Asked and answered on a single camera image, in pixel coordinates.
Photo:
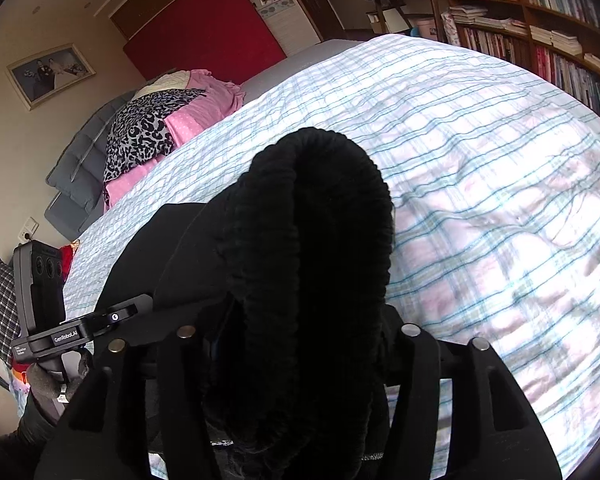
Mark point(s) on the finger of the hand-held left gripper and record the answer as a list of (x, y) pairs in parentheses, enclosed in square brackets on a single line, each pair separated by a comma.
[(122, 312)]

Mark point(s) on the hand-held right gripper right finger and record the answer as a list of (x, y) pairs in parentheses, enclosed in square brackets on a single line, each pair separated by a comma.
[(415, 360)]

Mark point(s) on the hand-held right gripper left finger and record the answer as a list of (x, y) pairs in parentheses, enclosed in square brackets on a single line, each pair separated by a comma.
[(190, 360)]

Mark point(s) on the black pants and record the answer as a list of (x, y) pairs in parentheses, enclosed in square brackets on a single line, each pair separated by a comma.
[(320, 220)]

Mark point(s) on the person's left forearm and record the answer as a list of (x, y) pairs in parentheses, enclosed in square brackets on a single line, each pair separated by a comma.
[(30, 425)]

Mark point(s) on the person's left hand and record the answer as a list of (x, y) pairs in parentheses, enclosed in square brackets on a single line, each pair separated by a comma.
[(45, 380)]

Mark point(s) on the grey padded headboard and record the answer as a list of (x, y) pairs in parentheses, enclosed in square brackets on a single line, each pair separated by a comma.
[(75, 185)]

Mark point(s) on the leopard print cloth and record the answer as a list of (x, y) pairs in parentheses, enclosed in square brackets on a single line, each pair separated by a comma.
[(135, 135)]

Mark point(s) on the plaid bed sheet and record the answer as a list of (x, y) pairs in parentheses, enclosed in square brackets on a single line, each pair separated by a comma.
[(480, 160)]

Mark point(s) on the cream knitted cloth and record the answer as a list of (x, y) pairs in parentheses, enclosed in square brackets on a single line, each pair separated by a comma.
[(165, 82)]

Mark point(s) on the red padded headboard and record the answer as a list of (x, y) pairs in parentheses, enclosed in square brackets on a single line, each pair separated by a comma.
[(205, 25)]

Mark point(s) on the grey mattress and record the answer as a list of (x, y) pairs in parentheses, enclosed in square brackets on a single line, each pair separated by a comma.
[(300, 65)]

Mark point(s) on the white panel with stickers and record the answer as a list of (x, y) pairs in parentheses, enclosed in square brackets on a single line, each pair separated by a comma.
[(290, 20)]

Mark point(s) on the wooden bookshelf with books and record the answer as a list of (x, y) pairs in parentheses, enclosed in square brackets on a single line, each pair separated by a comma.
[(555, 25)]

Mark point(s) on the wall socket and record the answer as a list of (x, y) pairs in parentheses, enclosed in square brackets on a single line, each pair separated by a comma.
[(28, 227)]

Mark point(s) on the framed wall photo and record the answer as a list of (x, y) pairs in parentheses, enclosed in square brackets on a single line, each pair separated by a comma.
[(50, 75)]

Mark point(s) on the wooden headboard frame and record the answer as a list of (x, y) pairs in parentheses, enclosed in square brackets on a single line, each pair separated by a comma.
[(155, 0)]

